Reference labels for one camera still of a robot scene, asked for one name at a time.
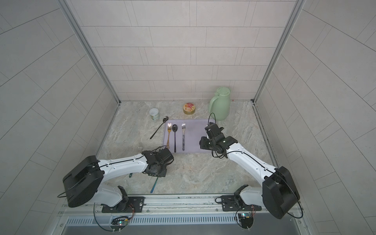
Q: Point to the silver fork marbled handle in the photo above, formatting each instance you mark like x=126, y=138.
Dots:
x=183, y=135

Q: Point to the lilac plastic tray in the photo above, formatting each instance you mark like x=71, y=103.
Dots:
x=195, y=129

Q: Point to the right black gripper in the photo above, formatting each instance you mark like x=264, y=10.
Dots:
x=203, y=143

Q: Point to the gold round tin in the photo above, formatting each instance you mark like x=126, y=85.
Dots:
x=189, y=108

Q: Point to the left circuit board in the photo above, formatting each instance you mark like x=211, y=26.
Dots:
x=120, y=221

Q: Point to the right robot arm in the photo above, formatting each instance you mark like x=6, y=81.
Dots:
x=279, y=192

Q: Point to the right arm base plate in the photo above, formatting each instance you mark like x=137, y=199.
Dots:
x=232, y=203

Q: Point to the white printed cup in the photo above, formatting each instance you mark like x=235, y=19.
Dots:
x=154, y=114

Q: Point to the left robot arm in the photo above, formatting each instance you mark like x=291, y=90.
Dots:
x=86, y=182

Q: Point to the right circuit board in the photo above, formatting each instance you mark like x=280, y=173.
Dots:
x=245, y=220

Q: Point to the black spoon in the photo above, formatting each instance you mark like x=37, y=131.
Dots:
x=165, y=119
x=174, y=129

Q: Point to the aluminium mounting rail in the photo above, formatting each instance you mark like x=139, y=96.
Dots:
x=185, y=203

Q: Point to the gold ornate fork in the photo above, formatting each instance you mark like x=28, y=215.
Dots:
x=169, y=129

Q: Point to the green thermos jug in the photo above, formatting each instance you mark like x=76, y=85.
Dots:
x=220, y=103

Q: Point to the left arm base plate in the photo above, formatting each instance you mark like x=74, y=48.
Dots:
x=133, y=205

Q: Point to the silver fork green handle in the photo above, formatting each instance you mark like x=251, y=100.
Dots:
x=140, y=149

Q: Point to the circuit board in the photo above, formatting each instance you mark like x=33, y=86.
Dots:
x=120, y=221
x=245, y=220

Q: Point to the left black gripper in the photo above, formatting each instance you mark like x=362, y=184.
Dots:
x=163, y=173

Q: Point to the iridescent rainbow spoon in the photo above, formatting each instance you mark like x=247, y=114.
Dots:
x=154, y=185

